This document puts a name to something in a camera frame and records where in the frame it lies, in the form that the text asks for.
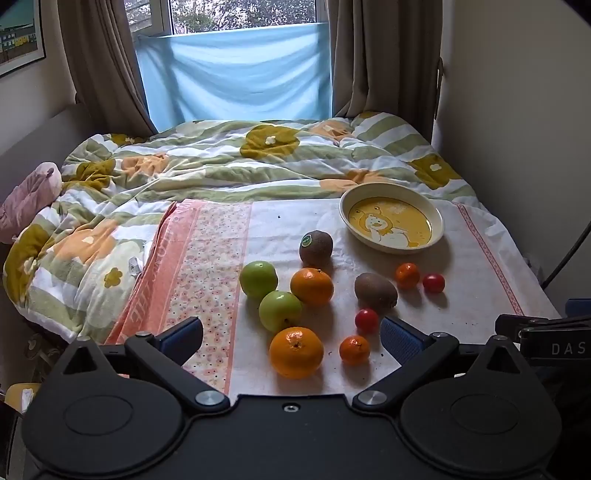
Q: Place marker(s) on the green striped floral blanket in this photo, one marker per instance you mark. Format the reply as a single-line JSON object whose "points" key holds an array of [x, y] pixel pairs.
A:
{"points": [[207, 157]]}

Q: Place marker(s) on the green apple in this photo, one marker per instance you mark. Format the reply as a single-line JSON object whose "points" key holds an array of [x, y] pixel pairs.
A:
{"points": [[280, 310], [258, 279]]}

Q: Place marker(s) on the left beige curtain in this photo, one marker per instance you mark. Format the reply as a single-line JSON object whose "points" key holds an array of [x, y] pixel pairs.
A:
{"points": [[106, 60]]}

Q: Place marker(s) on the window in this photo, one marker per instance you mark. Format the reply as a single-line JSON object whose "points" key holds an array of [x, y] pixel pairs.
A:
{"points": [[240, 11]]}

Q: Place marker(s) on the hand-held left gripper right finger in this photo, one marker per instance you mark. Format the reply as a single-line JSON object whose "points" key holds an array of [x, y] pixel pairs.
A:
{"points": [[399, 337]]}

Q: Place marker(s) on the white and pink floral towel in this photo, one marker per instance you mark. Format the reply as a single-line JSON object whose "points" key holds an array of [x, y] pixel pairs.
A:
{"points": [[286, 230]]}

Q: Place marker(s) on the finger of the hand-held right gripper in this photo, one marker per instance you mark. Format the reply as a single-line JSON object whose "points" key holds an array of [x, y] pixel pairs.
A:
{"points": [[579, 308], [510, 325]]}

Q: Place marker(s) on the light blue cloth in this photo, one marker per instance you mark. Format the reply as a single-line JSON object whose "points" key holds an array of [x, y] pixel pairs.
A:
{"points": [[235, 74]]}

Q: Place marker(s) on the right beige curtain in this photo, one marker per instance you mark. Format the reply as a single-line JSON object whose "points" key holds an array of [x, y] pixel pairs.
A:
{"points": [[383, 55]]}

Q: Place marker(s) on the framed wall poster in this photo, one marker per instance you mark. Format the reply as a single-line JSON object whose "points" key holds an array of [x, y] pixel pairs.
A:
{"points": [[18, 32]]}

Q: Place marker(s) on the brown kiwi with green sticker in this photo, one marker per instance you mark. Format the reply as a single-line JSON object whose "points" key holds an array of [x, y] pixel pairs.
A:
{"points": [[318, 251]]}

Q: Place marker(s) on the grey bed headboard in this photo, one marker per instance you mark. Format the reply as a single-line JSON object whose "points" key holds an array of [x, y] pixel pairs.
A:
{"points": [[41, 134]]}

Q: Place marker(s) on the cream bowl with bear print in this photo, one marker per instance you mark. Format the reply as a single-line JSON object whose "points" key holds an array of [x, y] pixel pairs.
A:
{"points": [[391, 224]]}

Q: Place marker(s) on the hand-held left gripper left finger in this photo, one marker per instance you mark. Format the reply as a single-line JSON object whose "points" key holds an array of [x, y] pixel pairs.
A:
{"points": [[184, 334]]}

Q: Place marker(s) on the yellow box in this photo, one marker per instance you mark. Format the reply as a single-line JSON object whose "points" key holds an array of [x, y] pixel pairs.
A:
{"points": [[18, 392]]}

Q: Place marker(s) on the large orange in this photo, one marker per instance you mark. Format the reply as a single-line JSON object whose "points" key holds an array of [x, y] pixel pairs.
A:
{"points": [[312, 287], [296, 352]]}

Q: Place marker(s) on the small mandarin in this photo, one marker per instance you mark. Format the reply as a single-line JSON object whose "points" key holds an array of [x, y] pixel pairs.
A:
{"points": [[354, 350], [407, 275]]}

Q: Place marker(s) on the red cherry tomato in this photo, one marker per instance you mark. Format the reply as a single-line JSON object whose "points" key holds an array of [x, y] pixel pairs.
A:
{"points": [[433, 282], [366, 321]]}

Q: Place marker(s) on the beige curtain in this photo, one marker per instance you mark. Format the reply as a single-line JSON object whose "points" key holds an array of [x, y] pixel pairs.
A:
{"points": [[106, 60], [383, 55]]}

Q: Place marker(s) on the pink plush toy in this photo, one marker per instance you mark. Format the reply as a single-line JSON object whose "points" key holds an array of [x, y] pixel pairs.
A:
{"points": [[27, 198]]}

